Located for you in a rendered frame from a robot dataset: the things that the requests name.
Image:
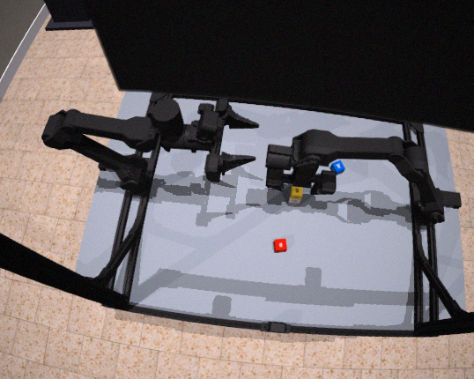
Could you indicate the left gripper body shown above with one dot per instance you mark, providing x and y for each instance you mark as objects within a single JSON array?
[{"x": 212, "y": 164}]

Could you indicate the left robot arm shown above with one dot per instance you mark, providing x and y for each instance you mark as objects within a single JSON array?
[{"x": 134, "y": 132}]

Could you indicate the red block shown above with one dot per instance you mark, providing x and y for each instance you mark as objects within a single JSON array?
[{"x": 280, "y": 245}]

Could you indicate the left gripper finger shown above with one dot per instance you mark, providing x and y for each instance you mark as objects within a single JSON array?
[
  {"x": 238, "y": 122},
  {"x": 229, "y": 161}
]

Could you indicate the blue block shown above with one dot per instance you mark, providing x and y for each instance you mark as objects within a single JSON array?
[{"x": 337, "y": 167}]

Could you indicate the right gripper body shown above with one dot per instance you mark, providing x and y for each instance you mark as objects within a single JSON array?
[{"x": 327, "y": 181}]

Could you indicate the yellow block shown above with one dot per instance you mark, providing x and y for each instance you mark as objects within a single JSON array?
[{"x": 296, "y": 192}]

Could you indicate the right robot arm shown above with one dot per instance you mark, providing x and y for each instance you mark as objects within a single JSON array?
[{"x": 319, "y": 147}]

